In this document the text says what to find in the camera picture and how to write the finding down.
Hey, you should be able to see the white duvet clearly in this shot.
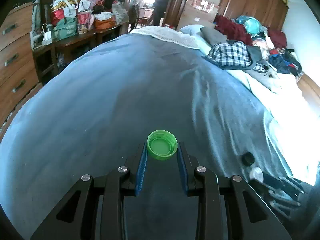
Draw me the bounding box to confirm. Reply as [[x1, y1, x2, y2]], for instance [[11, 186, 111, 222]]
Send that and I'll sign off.
[[225, 67, 320, 180]]

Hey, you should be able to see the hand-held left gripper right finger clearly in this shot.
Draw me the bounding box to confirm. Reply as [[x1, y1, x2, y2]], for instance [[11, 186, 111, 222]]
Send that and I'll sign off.
[[176, 142, 293, 240]]

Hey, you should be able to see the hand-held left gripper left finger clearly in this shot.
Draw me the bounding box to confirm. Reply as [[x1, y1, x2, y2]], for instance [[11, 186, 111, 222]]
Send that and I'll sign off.
[[30, 142, 150, 240]]

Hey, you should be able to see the teal bag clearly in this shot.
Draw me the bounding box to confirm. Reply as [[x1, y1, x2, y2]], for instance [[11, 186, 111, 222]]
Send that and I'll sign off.
[[236, 15, 263, 35]]

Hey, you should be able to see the heap of colourful clothes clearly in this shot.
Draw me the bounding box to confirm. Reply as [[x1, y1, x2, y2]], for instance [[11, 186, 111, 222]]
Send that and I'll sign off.
[[251, 27, 304, 78]]

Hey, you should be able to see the patterned plastic bag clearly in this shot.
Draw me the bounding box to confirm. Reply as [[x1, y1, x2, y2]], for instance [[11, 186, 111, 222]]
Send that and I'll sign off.
[[112, 2, 129, 25]]

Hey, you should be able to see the white fleece blanket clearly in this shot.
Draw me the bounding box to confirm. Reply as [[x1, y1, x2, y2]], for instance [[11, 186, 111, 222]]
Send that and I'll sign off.
[[130, 26, 200, 49]]

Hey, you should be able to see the plaid shirt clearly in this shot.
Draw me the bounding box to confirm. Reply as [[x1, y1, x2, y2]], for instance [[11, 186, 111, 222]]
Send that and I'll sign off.
[[202, 41, 269, 70]]

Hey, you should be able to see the blue bed blanket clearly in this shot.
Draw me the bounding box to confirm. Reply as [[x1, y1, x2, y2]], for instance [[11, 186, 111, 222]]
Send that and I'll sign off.
[[0, 32, 310, 240]]

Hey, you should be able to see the wooden headboard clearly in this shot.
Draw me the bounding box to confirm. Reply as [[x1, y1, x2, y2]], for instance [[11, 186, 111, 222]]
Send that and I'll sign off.
[[296, 72, 320, 118]]

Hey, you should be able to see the green bag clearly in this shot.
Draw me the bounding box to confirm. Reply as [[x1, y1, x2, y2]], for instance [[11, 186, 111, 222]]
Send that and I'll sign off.
[[53, 17, 78, 40]]

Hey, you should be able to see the green bottle cap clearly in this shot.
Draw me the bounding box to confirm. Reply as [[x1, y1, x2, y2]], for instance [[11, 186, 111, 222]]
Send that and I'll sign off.
[[146, 130, 178, 161]]

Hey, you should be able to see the orange bag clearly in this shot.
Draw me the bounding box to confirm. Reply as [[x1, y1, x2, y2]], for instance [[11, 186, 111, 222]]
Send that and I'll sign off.
[[94, 17, 117, 30]]

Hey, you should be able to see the red white gold bag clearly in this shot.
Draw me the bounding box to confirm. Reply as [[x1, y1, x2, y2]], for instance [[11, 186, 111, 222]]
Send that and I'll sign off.
[[51, 0, 80, 20]]

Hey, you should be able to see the black bottle cap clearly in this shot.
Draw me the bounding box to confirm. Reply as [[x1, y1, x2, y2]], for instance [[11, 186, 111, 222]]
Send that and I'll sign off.
[[241, 151, 255, 167]]

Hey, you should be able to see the cardboard box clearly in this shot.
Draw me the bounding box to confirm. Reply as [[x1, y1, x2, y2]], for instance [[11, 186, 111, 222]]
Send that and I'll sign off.
[[177, 0, 223, 30]]

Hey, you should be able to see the dark wooden table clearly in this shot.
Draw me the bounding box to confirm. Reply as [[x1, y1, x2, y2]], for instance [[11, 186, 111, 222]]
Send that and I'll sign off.
[[32, 22, 130, 80]]

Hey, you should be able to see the small white bag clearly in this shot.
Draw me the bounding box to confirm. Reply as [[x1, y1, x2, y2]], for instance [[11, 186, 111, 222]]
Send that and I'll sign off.
[[42, 24, 53, 42]]

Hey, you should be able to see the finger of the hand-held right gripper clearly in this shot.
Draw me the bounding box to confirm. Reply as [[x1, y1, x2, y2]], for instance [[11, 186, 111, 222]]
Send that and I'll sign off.
[[250, 179, 302, 218], [262, 172, 305, 195]]

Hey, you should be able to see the white bottle cap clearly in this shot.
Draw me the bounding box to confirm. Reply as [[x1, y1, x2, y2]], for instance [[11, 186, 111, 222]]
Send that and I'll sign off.
[[249, 167, 264, 181]]

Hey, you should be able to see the wooden wardrobe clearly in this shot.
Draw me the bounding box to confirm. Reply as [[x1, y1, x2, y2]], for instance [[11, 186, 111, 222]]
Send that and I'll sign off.
[[200, 0, 289, 33]]

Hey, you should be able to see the grey pillow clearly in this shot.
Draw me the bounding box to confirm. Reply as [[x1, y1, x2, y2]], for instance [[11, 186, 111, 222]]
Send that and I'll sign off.
[[200, 26, 228, 47]]

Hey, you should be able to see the wooden dresser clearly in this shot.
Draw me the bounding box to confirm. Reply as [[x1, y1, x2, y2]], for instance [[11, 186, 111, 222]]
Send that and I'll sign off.
[[0, 2, 42, 130]]

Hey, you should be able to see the pink bag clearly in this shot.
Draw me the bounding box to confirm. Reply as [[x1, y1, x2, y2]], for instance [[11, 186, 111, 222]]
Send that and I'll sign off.
[[77, 11, 95, 34]]

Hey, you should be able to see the dark red blanket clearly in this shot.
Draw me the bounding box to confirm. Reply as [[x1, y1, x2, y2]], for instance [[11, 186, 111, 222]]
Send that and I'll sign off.
[[214, 15, 253, 46]]

